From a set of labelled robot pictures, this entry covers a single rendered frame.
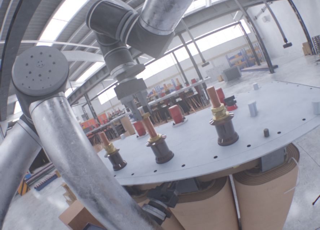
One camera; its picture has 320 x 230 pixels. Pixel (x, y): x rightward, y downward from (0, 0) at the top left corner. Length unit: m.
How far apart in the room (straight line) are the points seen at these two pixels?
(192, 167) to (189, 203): 0.33
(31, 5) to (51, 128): 3.71
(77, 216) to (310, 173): 2.76
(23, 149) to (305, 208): 2.15
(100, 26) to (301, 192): 2.20
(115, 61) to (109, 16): 0.18
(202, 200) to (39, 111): 0.71
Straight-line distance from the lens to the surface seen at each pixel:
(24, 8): 3.93
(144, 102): 0.55
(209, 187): 0.77
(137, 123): 1.07
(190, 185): 0.70
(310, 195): 2.01
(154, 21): 0.34
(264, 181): 0.73
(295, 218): 1.83
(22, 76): 0.32
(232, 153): 0.45
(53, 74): 0.32
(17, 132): 0.51
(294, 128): 0.50
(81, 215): 1.64
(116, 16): 0.41
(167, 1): 0.31
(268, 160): 0.67
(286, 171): 0.76
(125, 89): 0.48
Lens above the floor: 1.62
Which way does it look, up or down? 6 degrees down
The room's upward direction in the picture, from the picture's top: 25 degrees counter-clockwise
